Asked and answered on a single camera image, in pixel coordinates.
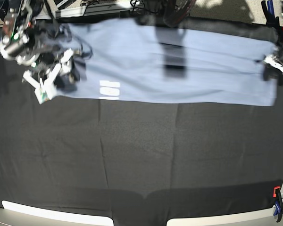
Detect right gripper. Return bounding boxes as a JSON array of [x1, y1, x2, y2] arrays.
[[23, 48, 87, 97]]

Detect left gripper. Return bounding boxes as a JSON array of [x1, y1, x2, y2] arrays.
[[263, 55, 283, 87]]

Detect blue-grey t-shirt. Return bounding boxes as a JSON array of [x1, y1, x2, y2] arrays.
[[61, 18, 278, 106]]

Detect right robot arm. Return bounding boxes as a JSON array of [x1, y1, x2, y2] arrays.
[[0, 0, 85, 98]]

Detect blue clamp far right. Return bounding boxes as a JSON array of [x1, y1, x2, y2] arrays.
[[261, 0, 279, 26]]

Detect black table cloth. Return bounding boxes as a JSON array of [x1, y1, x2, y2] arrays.
[[0, 15, 283, 223]]

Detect orange blue clamp near right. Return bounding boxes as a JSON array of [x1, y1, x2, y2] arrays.
[[273, 186, 283, 223]]

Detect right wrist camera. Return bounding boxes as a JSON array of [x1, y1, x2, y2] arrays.
[[34, 79, 57, 104]]

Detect tangled black cables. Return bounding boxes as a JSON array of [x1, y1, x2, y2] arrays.
[[129, 0, 196, 17]]

